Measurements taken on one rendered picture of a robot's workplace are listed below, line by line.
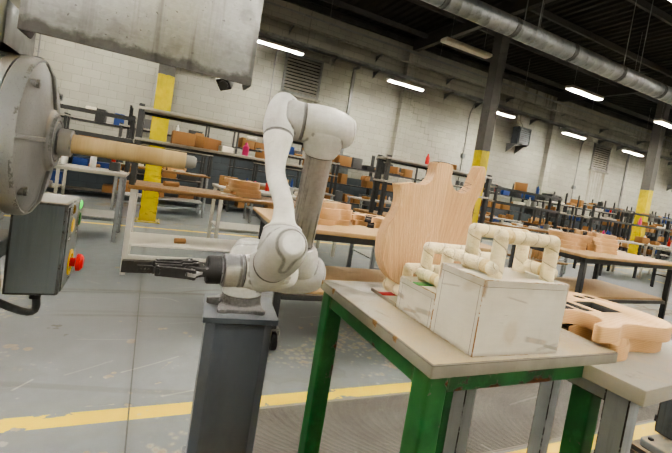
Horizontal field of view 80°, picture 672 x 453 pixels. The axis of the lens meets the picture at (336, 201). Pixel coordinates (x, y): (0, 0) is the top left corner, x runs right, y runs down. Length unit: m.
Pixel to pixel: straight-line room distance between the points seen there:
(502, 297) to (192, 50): 0.78
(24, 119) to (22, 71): 0.07
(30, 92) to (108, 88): 11.22
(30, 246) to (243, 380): 0.94
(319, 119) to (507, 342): 0.87
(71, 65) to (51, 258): 11.15
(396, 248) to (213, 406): 0.94
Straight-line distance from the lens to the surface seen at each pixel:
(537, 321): 1.07
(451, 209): 1.30
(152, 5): 0.68
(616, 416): 1.31
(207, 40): 0.67
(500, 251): 0.95
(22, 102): 0.72
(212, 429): 1.77
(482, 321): 0.95
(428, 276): 1.10
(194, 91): 11.96
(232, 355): 1.63
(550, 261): 1.08
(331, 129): 1.38
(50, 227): 1.03
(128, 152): 0.79
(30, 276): 1.05
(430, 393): 0.92
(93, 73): 12.02
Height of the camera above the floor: 1.26
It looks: 3 degrees down
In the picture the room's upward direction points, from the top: 9 degrees clockwise
